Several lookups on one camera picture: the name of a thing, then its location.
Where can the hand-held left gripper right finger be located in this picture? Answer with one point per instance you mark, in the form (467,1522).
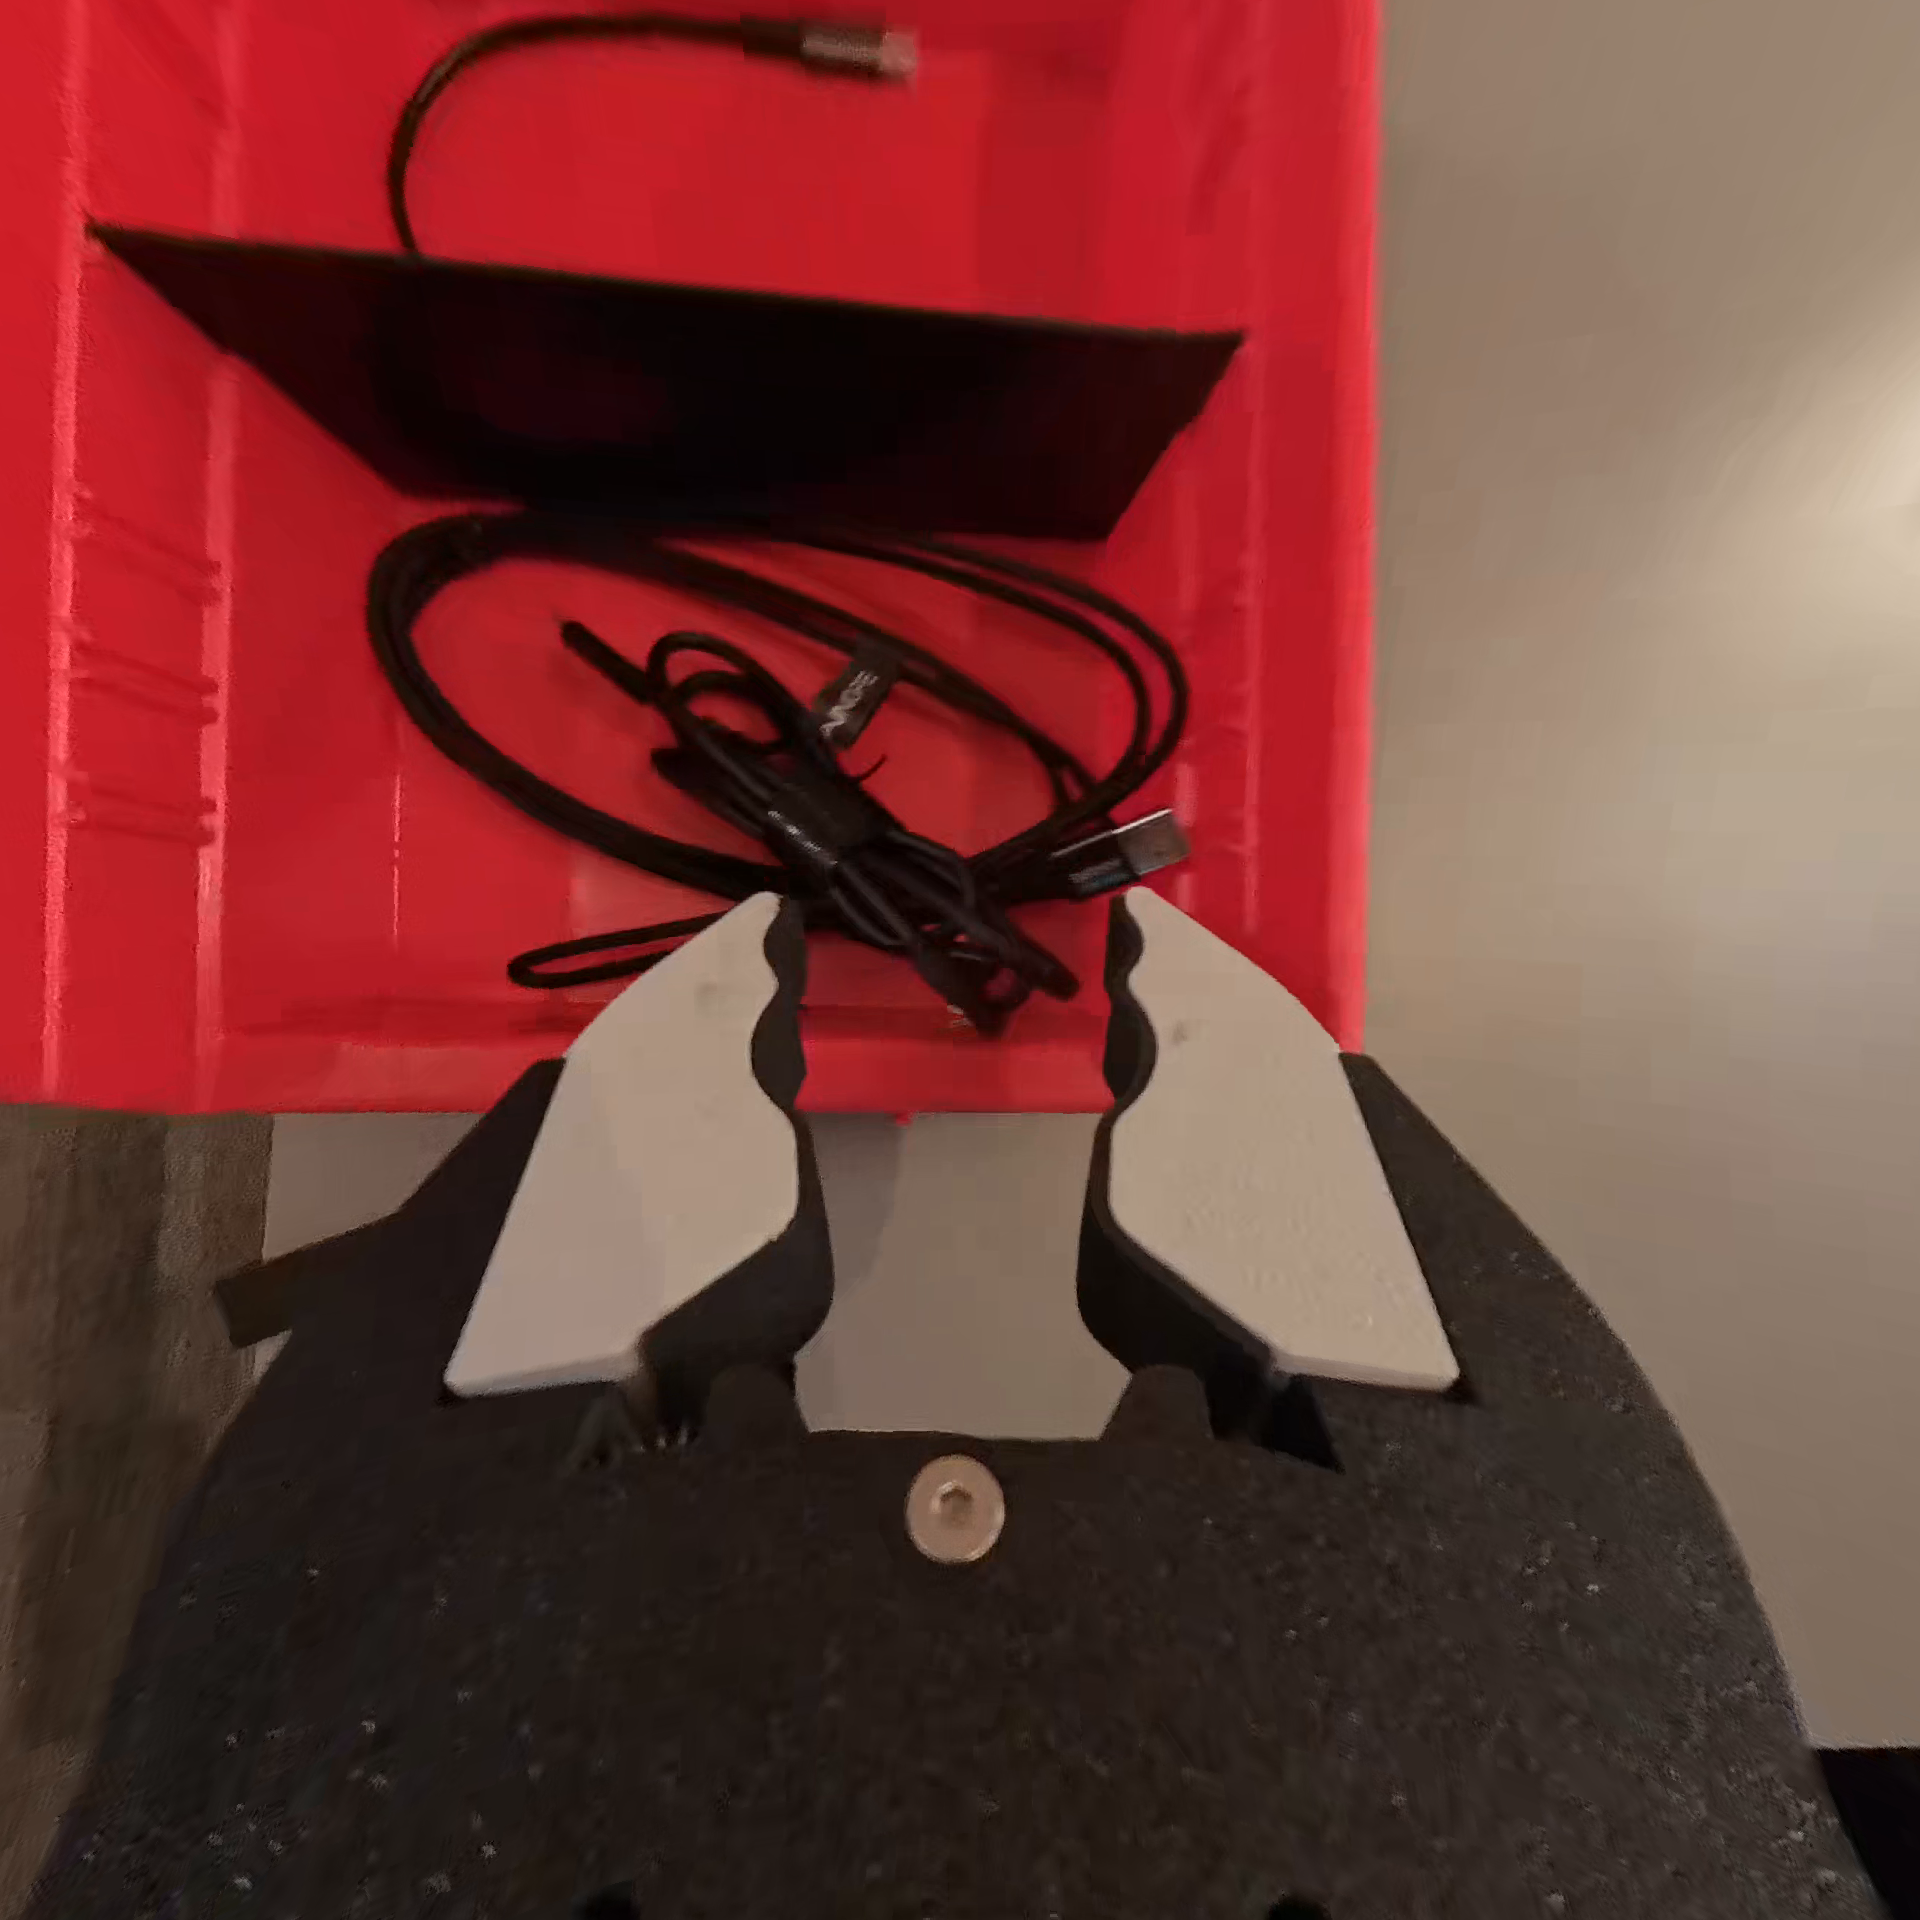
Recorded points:
(1277,1184)

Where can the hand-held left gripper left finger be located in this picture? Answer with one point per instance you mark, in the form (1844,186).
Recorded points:
(646,1172)

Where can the red plastic bin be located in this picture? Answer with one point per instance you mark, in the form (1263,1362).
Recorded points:
(1291,599)

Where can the black bin divider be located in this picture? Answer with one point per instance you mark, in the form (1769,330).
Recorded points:
(676,405)

